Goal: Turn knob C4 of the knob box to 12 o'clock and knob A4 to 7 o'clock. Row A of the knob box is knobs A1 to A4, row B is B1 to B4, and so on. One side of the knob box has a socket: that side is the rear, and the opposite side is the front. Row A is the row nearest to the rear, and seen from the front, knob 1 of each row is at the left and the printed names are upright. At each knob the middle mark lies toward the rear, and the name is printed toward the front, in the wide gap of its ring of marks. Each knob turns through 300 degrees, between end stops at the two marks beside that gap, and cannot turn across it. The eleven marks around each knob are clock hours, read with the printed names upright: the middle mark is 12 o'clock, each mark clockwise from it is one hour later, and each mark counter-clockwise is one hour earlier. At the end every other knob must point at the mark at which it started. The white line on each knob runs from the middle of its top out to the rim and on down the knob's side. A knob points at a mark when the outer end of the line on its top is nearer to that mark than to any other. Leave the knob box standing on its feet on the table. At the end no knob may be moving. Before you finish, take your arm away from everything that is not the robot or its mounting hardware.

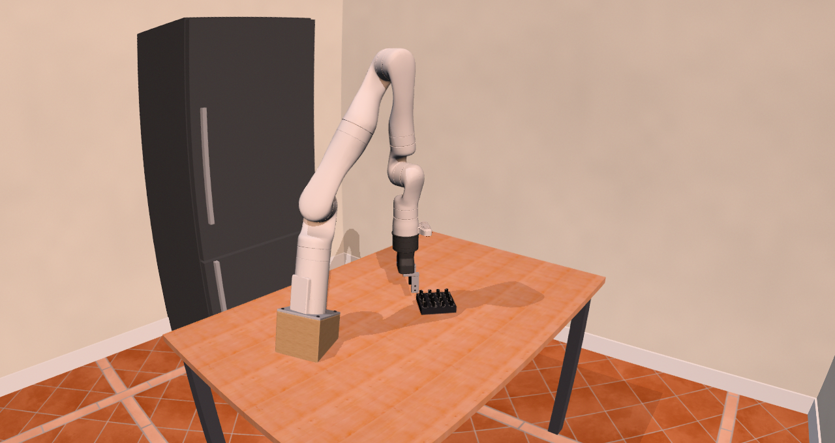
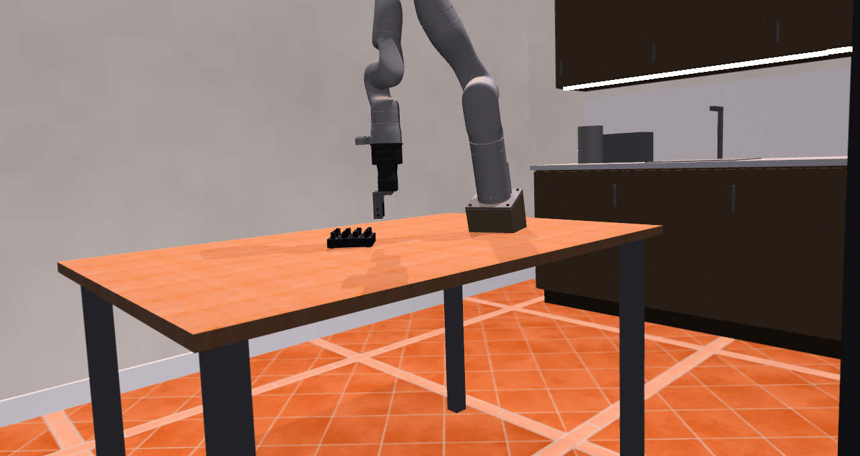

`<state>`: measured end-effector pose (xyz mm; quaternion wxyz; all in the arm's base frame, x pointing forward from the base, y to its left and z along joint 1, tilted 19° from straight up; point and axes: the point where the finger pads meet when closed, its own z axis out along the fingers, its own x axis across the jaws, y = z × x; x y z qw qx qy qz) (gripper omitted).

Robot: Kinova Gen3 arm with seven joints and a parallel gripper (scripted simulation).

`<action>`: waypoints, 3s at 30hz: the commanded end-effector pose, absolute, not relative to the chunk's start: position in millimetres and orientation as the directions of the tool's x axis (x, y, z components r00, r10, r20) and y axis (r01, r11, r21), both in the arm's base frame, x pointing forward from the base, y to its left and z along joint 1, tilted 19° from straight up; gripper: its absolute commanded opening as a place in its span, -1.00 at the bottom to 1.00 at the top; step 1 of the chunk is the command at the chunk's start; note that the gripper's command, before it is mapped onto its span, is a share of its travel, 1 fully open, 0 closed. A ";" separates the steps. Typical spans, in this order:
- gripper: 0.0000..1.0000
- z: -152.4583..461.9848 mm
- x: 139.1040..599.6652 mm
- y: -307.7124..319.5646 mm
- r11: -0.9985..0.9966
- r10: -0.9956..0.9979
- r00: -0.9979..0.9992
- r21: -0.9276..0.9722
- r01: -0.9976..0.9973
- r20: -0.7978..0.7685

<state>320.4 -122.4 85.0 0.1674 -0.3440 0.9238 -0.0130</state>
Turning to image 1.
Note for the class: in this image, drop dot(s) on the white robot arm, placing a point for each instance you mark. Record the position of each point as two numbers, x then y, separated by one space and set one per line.
318 204

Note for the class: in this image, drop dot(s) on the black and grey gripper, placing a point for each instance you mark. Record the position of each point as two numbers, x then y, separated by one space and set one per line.
405 242

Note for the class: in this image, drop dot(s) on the black knob box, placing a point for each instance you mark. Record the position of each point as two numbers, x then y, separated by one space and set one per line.
435 302

